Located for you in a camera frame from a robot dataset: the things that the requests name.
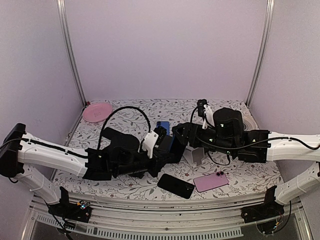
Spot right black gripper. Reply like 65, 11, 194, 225
172, 121, 236, 157

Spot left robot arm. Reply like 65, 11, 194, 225
0, 123, 175, 217

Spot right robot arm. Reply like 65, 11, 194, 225
172, 105, 320, 218

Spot right aluminium frame post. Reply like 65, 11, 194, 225
245, 0, 275, 108

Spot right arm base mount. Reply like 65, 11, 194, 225
241, 201, 285, 235

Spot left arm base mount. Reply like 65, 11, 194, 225
48, 186, 92, 223

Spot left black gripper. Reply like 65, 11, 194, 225
114, 149, 174, 179

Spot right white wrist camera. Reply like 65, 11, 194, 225
197, 99, 215, 130

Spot black phone front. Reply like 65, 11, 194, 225
157, 173, 195, 199

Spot white grey phone stand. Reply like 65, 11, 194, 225
191, 147, 205, 167

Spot aluminium frame post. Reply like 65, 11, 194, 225
245, 0, 275, 108
56, 0, 87, 108

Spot front aluminium rail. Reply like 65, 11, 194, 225
22, 194, 306, 240

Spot pink plate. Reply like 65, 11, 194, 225
82, 102, 113, 123

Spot pink phone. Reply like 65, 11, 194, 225
193, 171, 229, 193

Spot left aluminium frame post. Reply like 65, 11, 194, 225
56, 0, 87, 108

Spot black phone blue case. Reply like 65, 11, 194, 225
158, 135, 186, 163

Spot left black cable loop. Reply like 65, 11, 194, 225
96, 106, 152, 151

